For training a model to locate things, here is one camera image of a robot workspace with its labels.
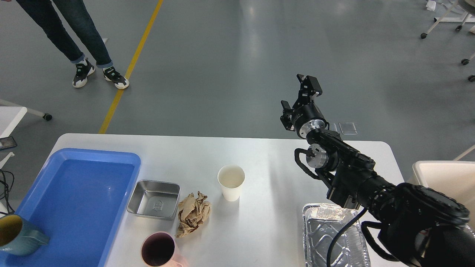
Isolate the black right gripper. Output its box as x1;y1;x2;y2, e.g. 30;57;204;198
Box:
280;74;328;139

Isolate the stainless steel square tray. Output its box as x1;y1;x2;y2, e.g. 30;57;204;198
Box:
126;180;180;220

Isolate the pink plastic mug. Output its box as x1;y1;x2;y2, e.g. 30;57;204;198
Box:
140;231;189;267

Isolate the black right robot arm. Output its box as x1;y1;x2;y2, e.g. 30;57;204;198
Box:
280;74;475;267

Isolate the white paper cup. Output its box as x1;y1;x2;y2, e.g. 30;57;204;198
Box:
217;165;246;202

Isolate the aluminium foil tray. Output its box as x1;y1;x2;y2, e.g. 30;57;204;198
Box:
302;203;371;267

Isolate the crumpled brown paper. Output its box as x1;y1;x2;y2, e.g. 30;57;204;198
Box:
175;191;212;238

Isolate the cream plastic bin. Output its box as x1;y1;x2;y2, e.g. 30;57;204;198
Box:
408;161;475;229

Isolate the blue plastic tray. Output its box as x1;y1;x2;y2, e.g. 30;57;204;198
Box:
1;148;141;267

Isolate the person in dark jeans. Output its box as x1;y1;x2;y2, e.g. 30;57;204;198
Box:
15;0;130;90

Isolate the white side table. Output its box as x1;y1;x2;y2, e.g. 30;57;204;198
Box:
0;106;29;169

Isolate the black phone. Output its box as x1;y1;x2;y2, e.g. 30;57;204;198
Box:
0;136;17;151

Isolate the teal ceramic mug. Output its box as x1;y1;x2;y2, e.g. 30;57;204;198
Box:
0;214;50;256

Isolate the white wheeled frame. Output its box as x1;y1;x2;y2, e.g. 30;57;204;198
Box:
420;0;475;83

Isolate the black cable bundle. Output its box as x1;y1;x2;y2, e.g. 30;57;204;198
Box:
0;169;15;216

